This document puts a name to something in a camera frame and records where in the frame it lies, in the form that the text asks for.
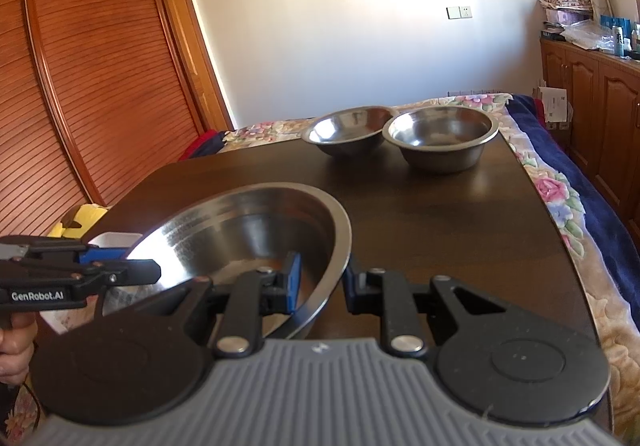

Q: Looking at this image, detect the floral white tray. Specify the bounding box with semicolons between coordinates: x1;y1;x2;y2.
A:
39;231;142;334

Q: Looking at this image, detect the large steel bowl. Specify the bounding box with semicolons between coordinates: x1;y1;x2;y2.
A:
102;183;352;339

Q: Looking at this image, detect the person's left hand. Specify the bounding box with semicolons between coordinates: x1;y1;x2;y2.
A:
0;313;38;385

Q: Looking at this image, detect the yellow black plush toy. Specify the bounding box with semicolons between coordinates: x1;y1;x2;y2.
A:
48;203;108;239

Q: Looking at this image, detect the red folded blanket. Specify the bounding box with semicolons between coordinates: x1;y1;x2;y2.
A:
179;129;227;161

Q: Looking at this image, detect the right small steel bowl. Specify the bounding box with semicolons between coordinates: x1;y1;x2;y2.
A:
382;106;498;174

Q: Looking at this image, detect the far steel bowl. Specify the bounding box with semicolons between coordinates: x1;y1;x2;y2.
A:
300;106;398;158

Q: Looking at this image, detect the wooden louvered wardrobe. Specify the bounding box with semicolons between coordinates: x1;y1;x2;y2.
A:
1;0;232;235

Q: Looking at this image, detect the floral bed blanket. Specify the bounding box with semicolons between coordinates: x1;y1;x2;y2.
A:
219;92;640;436

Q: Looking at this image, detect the white paper box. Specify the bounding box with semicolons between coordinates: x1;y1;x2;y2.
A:
536;86;572;124

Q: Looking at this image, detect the wooden side cabinet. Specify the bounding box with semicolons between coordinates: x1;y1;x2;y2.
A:
540;39;639;230

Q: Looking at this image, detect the clutter pile on cabinet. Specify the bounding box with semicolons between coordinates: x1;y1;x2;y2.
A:
538;0;593;39

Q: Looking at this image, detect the white wall switch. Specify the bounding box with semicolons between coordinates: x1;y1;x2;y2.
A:
446;6;473;20

